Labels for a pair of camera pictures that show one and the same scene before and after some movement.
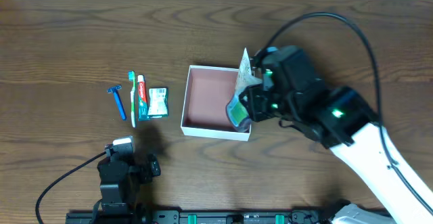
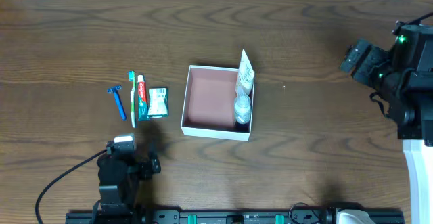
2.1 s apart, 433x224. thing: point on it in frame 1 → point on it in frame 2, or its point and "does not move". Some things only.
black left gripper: (149, 166) does not move
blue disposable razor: (114, 90) does not move
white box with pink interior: (208, 91) does not move
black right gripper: (258, 99) → (367, 65)
